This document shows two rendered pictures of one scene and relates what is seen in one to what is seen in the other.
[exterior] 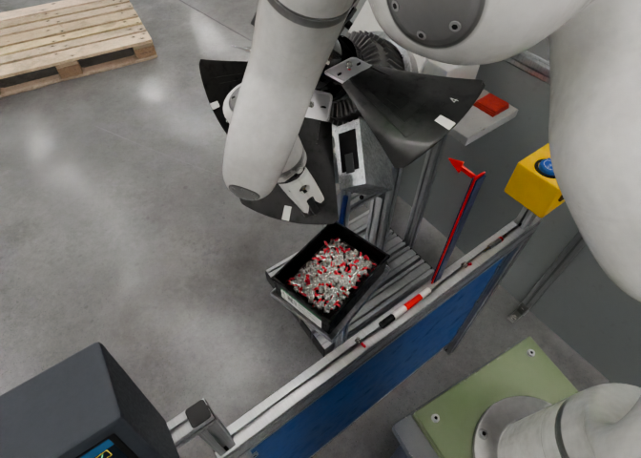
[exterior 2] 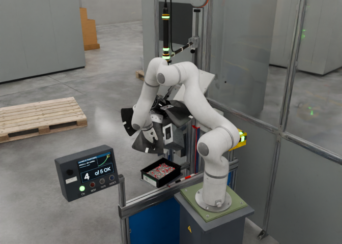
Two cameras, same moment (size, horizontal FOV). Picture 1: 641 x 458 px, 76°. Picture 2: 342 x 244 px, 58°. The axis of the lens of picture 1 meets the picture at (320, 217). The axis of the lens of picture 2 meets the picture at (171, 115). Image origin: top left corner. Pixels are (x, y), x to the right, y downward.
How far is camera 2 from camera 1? 1.27 m
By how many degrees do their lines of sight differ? 27
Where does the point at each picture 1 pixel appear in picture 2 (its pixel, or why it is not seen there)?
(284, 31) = (147, 88)
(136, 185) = not seen: hidden behind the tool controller
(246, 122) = (138, 107)
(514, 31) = (168, 81)
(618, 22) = (188, 83)
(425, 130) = (186, 118)
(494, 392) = not seen: hidden behind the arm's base
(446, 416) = (189, 190)
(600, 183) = (186, 100)
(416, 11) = (159, 80)
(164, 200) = not seen: hidden behind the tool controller
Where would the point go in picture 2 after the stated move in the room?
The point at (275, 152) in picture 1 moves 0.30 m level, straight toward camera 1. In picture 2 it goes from (144, 113) to (146, 138)
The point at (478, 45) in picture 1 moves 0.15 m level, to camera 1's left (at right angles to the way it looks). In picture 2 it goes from (165, 83) to (134, 82)
